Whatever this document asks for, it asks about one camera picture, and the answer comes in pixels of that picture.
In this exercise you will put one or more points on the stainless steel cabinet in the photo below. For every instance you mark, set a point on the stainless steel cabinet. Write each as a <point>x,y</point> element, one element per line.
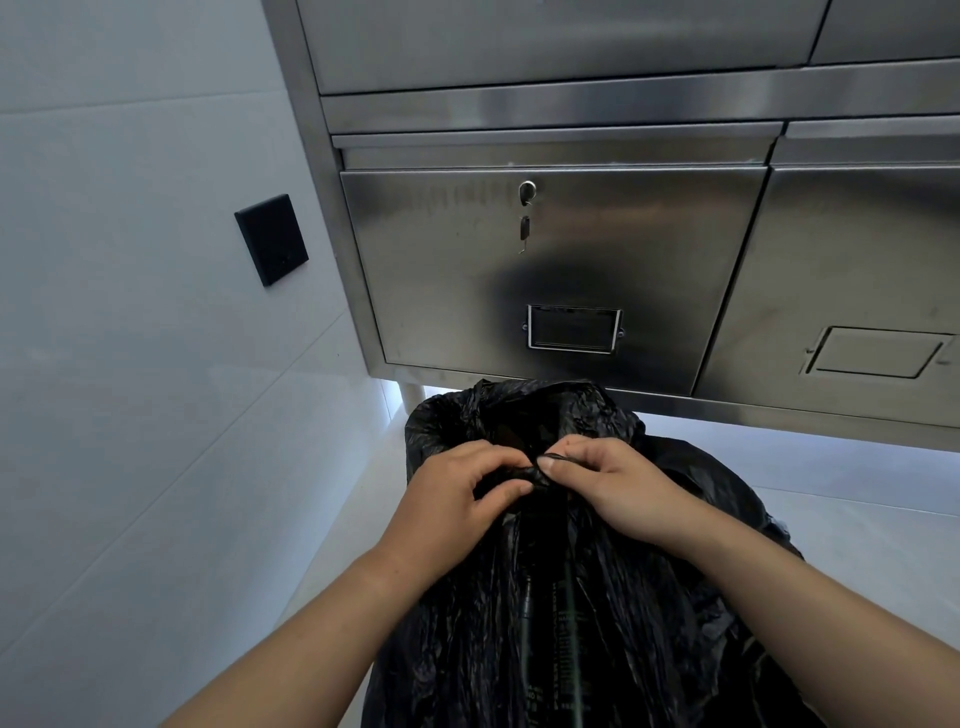
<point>637,202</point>

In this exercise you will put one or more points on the steel drawer with lock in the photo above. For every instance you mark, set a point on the steel drawer with lock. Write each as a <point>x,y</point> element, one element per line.
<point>547,277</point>

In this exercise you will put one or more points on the black plastic garbage bag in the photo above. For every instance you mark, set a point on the black plastic garbage bag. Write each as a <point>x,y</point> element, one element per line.
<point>570,622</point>

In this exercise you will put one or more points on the metal label holder frame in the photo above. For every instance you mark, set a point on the metal label holder frame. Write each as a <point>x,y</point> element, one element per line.
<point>574,328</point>
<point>876,352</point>

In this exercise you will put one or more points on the steel cabinet leg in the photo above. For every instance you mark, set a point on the steel cabinet leg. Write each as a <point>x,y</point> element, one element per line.
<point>409,397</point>

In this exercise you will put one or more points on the person's left hand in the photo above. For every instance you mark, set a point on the person's left hand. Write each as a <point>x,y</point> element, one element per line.
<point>439,510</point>

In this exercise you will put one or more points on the person's left thumb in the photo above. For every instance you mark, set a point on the person's left thumb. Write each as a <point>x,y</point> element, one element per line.
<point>504,495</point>

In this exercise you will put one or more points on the person's left forearm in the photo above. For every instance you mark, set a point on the person's left forearm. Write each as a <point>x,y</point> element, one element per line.
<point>300,645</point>

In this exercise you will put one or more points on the person's right forearm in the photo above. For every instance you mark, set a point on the person's right forearm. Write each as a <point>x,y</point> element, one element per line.
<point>817,622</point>

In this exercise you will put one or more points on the black wall switch plate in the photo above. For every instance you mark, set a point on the black wall switch plate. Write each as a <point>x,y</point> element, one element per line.
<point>271,239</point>

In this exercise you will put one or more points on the person's right thumb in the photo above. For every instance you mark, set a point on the person's right thumb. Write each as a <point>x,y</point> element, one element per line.
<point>559,469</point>

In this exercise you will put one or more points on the person's right hand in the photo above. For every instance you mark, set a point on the person's right hand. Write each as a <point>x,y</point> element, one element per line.
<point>622,495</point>

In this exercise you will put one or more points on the steel drawer without lock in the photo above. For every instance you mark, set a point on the steel drawer without lock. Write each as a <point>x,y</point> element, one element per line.
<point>840,292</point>

